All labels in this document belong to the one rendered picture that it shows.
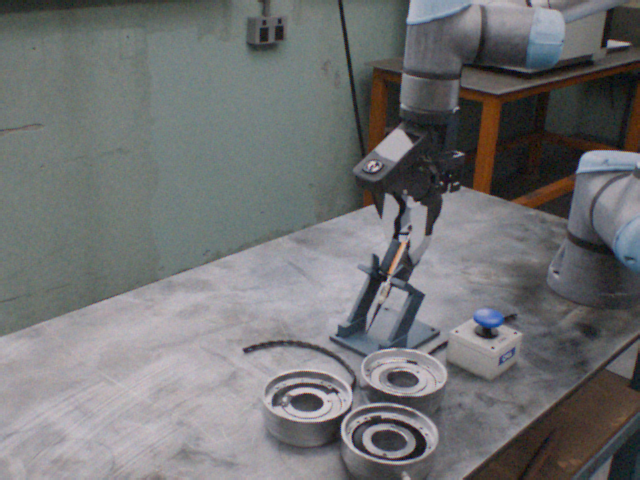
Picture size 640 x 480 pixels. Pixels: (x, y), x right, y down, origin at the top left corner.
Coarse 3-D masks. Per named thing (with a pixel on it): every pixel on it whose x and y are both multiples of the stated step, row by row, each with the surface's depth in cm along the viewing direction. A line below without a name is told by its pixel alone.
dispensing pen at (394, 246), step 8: (392, 240) 107; (408, 240) 108; (392, 248) 107; (384, 256) 107; (392, 256) 106; (384, 264) 107; (384, 272) 106; (384, 288) 107; (384, 296) 107; (376, 312) 107; (368, 328) 107
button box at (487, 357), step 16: (464, 336) 103; (480, 336) 103; (496, 336) 103; (512, 336) 104; (448, 352) 105; (464, 352) 103; (480, 352) 102; (496, 352) 100; (512, 352) 104; (464, 368) 104; (480, 368) 102; (496, 368) 102
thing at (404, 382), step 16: (384, 352) 100; (400, 352) 100; (416, 352) 100; (368, 368) 98; (400, 368) 98; (432, 368) 99; (368, 384) 93; (384, 384) 95; (400, 384) 99; (416, 384) 97; (368, 400) 94; (384, 400) 92; (400, 400) 91; (416, 400) 91; (432, 400) 92
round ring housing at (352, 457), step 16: (352, 416) 87; (368, 416) 89; (384, 416) 89; (400, 416) 89; (416, 416) 88; (368, 432) 86; (384, 432) 87; (400, 432) 86; (432, 432) 86; (352, 448) 82; (368, 448) 84; (384, 448) 88; (400, 448) 87; (432, 448) 82; (352, 464) 82; (368, 464) 81; (384, 464) 80; (400, 464) 80; (416, 464) 81; (432, 464) 83
